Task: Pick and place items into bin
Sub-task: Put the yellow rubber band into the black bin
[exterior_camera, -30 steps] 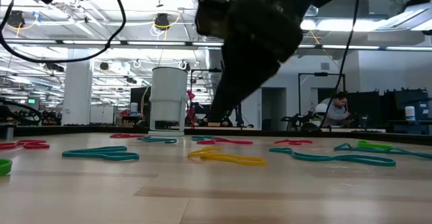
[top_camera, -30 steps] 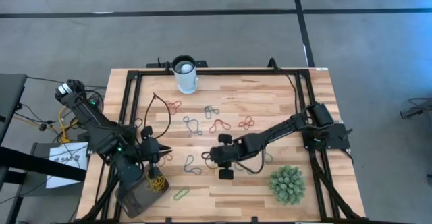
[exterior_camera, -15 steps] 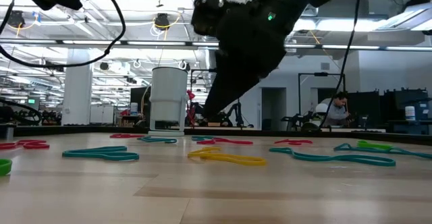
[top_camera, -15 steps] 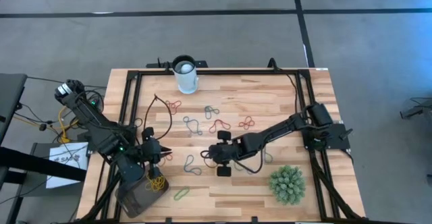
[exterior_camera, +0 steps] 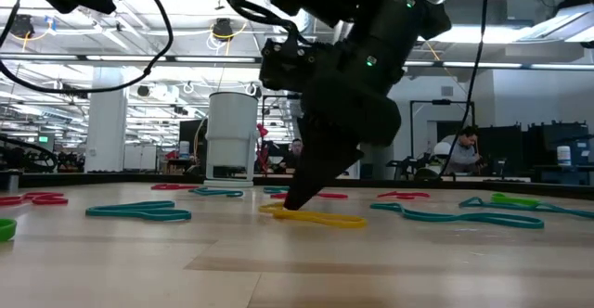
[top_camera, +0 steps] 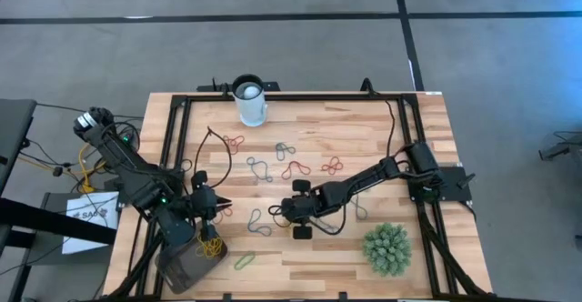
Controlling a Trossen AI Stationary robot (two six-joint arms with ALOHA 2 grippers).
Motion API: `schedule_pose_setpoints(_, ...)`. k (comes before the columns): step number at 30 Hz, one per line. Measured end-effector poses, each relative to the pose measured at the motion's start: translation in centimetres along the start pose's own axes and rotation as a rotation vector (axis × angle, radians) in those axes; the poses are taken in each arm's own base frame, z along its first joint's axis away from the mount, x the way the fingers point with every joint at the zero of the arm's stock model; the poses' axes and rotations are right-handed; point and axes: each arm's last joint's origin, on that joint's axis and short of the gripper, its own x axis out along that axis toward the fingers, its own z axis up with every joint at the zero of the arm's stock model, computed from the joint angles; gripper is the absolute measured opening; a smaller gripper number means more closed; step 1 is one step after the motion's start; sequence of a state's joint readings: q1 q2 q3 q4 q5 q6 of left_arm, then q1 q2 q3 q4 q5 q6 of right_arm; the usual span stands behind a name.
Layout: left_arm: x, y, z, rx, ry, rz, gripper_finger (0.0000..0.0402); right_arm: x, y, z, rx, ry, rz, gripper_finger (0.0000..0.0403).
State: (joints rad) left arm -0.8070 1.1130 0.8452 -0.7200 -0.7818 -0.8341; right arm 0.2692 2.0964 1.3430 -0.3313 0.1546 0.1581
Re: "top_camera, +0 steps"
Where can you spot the white printed paper sheet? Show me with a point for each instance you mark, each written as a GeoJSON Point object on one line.
{"type": "Point", "coordinates": [91, 202]}

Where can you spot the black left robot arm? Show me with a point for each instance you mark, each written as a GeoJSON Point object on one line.
{"type": "Point", "coordinates": [132, 170]}

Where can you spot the grey box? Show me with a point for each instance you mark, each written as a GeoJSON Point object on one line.
{"type": "Point", "coordinates": [52, 204]}

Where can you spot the white cylindrical container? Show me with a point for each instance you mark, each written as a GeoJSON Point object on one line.
{"type": "Point", "coordinates": [252, 111]}

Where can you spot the yellow rubber band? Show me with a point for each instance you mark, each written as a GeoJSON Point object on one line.
{"type": "Point", "coordinates": [210, 249]}

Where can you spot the black desk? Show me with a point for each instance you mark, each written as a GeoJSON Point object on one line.
{"type": "Point", "coordinates": [13, 129]}

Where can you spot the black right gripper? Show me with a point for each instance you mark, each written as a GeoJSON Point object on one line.
{"type": "Point", "coordinates": [304, 208]}

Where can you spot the dark grey plastic bin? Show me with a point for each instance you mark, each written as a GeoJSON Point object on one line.
{"type": "Point", "coordinates": [182, 270]}

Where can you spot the green rubber band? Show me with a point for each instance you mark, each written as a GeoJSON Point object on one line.
{"type": "Point", "coordinates": [236, 264]}

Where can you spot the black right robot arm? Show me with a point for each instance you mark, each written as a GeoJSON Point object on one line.
{"type": "Point", "coordinates": [364, 179]}

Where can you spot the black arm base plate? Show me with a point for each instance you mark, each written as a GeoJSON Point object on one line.
{"type": "Point", "coordinates": [452, 188]}

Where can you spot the green artificial plant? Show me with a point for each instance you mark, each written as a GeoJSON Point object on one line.
{"type": "Point", "coordinates": [386, 249]}

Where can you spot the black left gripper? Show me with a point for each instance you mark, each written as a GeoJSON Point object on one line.
{"type": "Point", "coordinates": [202, 202]}

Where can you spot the black stand base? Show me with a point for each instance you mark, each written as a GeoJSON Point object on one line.
{"type": "Point", "coordinates": [564, 149]}

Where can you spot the black stand beam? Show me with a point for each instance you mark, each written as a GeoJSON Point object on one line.
{"type": "Point", "coordinates": [54, 222]}

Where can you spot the red rubber band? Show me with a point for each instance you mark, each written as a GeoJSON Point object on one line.
{"type": "Point", "coordinates": [228, 214]}
{"type": "Point", "coordinates": [295, 163]}
{"type": "Point", "coordinates": [332, 165]}
{"type": "Point", "coordinates": [233, 145]}

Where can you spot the white ball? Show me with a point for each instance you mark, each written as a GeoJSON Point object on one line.
{"type": "Point", "coordinates": [250, 92]}

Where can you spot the black device with antennas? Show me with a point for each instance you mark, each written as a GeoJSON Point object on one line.
{"type": "Point", "coordinates": [272, 86]}

